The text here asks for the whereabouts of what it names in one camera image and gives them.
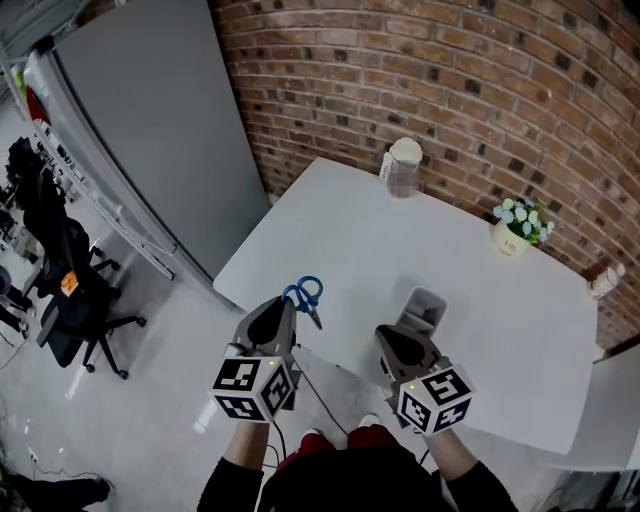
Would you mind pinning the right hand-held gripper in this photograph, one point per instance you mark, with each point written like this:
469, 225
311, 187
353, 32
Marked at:
435, 400

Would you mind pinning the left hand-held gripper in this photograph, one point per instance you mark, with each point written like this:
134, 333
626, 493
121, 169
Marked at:
250, 387

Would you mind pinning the grey plastic pen holder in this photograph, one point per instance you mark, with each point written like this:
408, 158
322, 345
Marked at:
414, 314

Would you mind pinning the person's left forearm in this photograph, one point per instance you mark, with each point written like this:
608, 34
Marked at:
247, 445

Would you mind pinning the person's right forearm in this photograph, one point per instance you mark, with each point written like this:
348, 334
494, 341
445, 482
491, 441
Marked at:
450, 455

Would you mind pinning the person's white right shoe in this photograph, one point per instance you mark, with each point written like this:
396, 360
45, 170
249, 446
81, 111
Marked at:
369, 419

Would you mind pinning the person's white shoe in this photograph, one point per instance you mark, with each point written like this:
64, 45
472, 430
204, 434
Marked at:
312, 431
369, 419

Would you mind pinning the person's red trousers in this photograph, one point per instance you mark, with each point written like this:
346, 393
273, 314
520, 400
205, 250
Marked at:
372, 436

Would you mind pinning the person's white left shoe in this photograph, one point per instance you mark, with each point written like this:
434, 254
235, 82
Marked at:
312, 431

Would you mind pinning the white desk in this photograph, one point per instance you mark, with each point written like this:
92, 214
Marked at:
375, 240

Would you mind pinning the person's black top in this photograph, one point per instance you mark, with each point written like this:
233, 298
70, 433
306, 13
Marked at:
350, 482

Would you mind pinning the white pot with flowers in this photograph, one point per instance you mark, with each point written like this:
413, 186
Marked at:
510, 245

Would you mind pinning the metal shelf rack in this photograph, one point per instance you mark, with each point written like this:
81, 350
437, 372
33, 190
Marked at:
125, 225

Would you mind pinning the patterned jar with white lid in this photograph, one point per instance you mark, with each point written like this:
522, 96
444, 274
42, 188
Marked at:
404, 175

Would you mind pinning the orange tag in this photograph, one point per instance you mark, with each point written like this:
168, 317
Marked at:
70, 283

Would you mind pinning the black office chair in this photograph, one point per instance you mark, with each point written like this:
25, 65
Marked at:
65, 300

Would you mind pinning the small white bottle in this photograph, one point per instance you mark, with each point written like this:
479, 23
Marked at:
602, 286

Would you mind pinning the white cabinet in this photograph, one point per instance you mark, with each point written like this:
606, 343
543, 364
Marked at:
615, 410

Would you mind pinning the grey refrigerator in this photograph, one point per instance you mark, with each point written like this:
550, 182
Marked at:
160, 125

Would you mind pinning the red sticker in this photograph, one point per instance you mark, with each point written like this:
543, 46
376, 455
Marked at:
35, 107

